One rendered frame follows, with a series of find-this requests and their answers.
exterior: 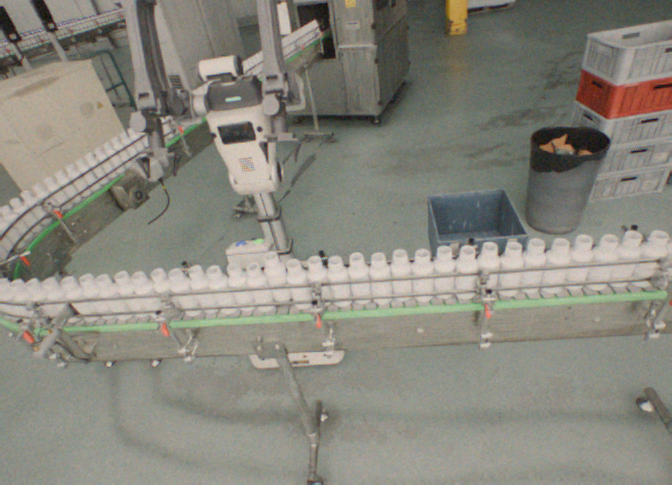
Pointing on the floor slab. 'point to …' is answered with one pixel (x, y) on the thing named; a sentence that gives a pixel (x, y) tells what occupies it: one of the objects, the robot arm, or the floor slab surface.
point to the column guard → (456, 7)
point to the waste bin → (562, 177)
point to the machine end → (353, 43)
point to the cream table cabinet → (53, 121)
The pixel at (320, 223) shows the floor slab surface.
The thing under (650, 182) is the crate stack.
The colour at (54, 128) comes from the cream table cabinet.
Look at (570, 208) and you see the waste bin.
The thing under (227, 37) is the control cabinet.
